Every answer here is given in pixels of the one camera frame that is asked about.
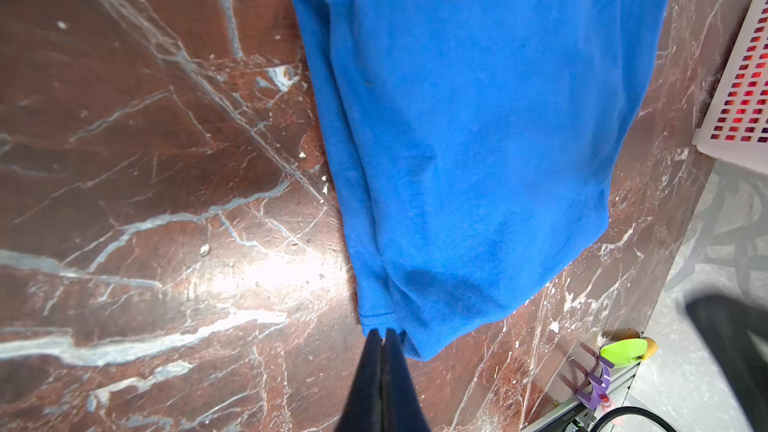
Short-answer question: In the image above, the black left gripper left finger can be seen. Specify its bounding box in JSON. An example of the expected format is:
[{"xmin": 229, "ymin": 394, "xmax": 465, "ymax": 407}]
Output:
[{"xmin": 336, "ymin": 330, "xmax": 383, "ymax": 432}]

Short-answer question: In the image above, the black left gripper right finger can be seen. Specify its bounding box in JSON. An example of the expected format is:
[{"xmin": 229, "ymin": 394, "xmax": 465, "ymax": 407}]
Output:
[{"xmin": 382, "ymin": 329, "xmax": 430, "ymax": 431}]

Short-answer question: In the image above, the blue printed t shirt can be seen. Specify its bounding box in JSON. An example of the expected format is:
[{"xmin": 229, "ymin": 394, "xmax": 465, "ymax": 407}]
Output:
[{"xmin": 292, "ymin": 0, "xmax": 668, "ymax": 361}]

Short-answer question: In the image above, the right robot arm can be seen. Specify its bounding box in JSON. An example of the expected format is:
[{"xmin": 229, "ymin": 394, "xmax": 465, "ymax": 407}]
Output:
[{"xmin": 685, "ymin": 294, "xmax": 767, "ymax": 431}]

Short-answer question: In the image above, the purple toy piece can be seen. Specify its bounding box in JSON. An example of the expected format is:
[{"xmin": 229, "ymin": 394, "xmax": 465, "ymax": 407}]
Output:
[{"xmin": 557, "ymin": 343, "xmax": 615, "ymax": 411}]

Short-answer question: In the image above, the green yellow toy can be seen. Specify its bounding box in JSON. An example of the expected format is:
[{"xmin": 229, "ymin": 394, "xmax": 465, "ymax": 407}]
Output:
[{"xmin": 599, "ymin": 329, "xmax": 659, "ymax": 368}]

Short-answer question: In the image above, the white plastic laundry basket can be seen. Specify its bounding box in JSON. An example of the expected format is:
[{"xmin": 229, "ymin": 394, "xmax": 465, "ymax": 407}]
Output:
[{"xmin": 693, "ymin": 0, "xmax": 768, "ymax": 175}]

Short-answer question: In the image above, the red t shirt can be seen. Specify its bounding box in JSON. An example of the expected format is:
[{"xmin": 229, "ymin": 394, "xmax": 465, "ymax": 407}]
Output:
[{"xmin": 710, "ymin": 2, "xmax": 767, "ymax": 144}]

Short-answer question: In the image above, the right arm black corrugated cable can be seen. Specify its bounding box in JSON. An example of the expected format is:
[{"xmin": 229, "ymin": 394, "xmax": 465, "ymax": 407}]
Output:
[{"xmin": 590, "ymin": 406, "xmax": 679, "ymax": 432}]

